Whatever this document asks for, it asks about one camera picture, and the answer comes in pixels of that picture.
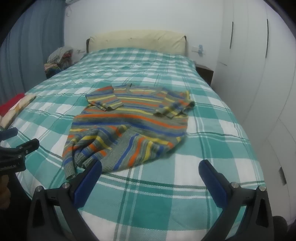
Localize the cream padded headboard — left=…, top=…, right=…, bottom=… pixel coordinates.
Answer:
left=87, top=30, right=187, bottom=56

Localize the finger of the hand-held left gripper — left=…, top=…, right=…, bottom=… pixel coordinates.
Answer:
left=0, top=127, right=18, bottom=142
left=0, top=138, right=40, bottom=163

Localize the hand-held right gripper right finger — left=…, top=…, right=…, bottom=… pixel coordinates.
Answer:
left=198, top=159, right=274, bottom=241

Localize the cream patterned pillow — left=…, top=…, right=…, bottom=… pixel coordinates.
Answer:
left=0, top=94, right=37, bottom=128

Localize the striped knit sweater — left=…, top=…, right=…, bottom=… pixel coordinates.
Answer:
left=62, top=84, right=196, bottom=182

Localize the pile of colourful clothes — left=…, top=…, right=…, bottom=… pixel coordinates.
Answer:
left=44, top=46, right=74, bottom=78

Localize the green plaid bedspread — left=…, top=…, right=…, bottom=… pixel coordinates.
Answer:
left=5, top=47, right=266, bottom=241

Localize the red folded cloth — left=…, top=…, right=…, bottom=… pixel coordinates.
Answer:
left=0, top=93, right=25, bottom=116

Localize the blue curtain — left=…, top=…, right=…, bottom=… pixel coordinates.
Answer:
left=0, top=5, right=66, bottom=100

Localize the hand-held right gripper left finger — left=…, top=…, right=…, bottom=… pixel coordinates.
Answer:
left=26, top=159, right=102, bottom=241

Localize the dark wooden nightstand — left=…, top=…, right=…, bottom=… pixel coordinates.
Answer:
left=195, top=64, right=214, bottom=87

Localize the white wardrobe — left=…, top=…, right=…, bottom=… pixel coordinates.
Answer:
left=213, top=0, right=296, bottom=218

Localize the wall socket with blue plug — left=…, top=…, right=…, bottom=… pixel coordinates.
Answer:
left=191, top=44, right=206, bottom=56

